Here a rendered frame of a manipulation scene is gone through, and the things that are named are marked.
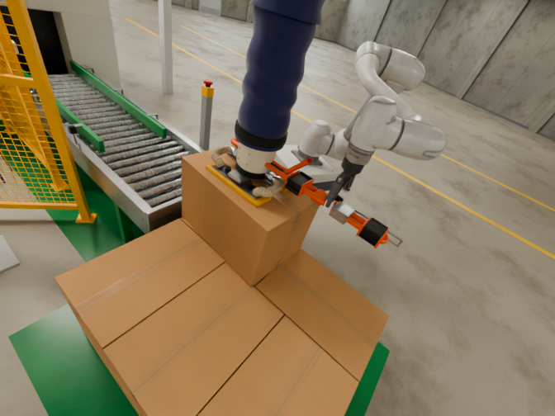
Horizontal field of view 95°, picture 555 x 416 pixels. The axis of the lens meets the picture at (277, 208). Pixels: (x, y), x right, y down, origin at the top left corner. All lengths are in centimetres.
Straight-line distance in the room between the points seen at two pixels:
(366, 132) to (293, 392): 97
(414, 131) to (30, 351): 199
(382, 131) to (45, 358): 186
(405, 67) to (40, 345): 223
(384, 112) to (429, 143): 17
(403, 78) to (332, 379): 131
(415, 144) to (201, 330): 104
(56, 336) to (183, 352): 92
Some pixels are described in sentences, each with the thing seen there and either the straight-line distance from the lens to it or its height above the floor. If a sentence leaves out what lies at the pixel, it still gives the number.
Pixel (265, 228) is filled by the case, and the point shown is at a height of 95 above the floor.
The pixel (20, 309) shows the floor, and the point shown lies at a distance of 209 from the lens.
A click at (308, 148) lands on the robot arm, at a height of 93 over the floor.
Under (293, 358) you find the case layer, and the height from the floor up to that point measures 54.
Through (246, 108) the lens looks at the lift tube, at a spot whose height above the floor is 129.
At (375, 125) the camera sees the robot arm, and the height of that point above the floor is 142.
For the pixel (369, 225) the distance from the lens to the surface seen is 98.
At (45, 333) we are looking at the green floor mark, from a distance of 196.
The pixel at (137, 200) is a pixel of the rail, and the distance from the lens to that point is 162.
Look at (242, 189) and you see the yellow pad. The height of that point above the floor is 97.
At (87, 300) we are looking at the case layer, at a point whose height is 54.
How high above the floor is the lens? 165
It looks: 39 degrees down
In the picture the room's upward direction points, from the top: 18 degrees clockwise
